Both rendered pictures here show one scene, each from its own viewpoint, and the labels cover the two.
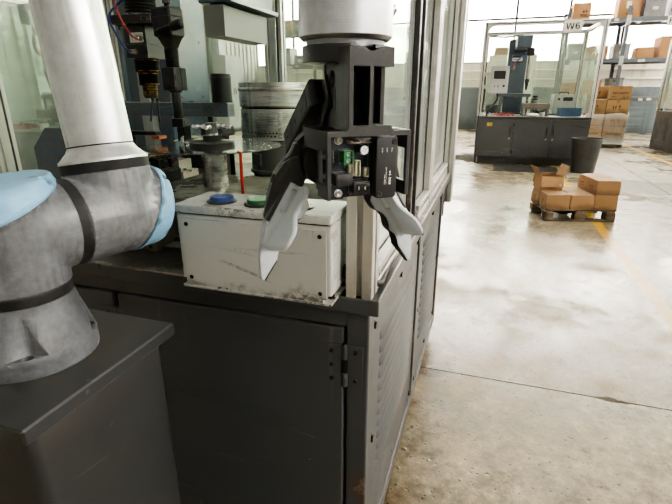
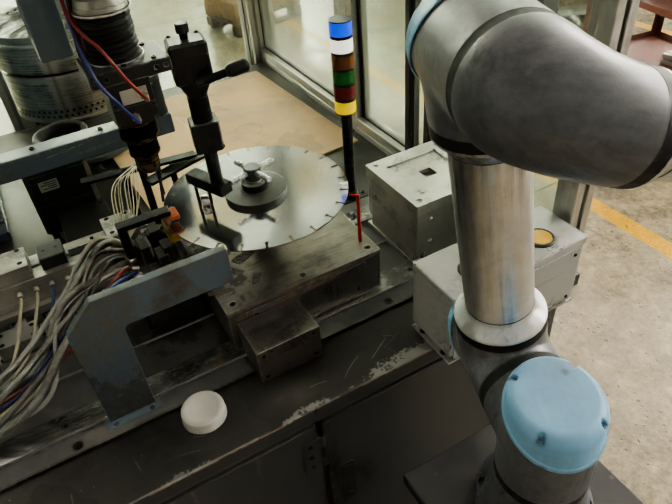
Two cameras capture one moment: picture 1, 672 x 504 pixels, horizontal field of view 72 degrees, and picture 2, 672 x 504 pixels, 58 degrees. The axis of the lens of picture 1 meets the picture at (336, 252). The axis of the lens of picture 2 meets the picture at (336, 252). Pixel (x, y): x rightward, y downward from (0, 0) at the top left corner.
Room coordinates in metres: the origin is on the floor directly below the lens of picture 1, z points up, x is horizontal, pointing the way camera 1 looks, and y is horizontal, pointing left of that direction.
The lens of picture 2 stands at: (0.41, 0.85, 1.55)
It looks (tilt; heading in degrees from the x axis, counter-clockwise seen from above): 39 degrees down; 316
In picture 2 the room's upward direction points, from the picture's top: 5 degrees counter-clockwise
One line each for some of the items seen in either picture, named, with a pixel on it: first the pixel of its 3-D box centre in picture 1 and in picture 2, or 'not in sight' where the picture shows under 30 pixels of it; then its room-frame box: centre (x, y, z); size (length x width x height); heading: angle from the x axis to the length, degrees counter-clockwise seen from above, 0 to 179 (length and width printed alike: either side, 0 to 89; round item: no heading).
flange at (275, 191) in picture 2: (212, 140); (255, 186); (1.16, 0.30, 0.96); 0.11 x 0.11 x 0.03
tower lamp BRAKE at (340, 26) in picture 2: not in sight; (340, 26); (1.21, 0.00, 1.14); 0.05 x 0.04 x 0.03; 162
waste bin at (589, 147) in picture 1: (584, 155); not in sight; (6.55, -3.48, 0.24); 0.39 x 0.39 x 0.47
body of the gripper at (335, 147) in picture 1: (348, 124); not in sight; (0.40, -0.01, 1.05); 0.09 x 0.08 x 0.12; 21
